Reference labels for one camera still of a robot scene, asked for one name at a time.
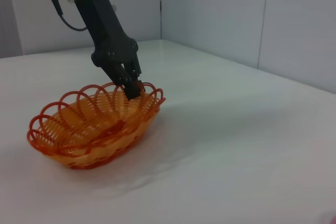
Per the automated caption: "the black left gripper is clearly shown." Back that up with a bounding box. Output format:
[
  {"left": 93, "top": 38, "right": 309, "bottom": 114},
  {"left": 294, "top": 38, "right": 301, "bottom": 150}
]
[{"left": 74, "top": 0, "right": 144, "bottom": 101}]

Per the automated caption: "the orange plastic woven basket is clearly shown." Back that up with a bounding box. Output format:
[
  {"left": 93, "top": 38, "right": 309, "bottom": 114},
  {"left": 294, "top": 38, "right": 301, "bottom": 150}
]
[{"left": 26, "top": 81, "right": 166, "bottom": 170}]

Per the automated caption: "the pink plush peach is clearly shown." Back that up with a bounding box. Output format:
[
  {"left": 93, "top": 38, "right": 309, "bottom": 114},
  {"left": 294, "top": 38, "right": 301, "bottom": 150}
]
[{"left": 319, "top": 209, "right": 336, "bottom": 224}]

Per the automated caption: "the left arm cable with plug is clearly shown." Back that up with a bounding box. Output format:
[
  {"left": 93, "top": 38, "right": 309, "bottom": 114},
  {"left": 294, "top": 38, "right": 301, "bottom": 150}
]
[{"left": 41, "top": 0, "right": 89, "bottom": 31}]

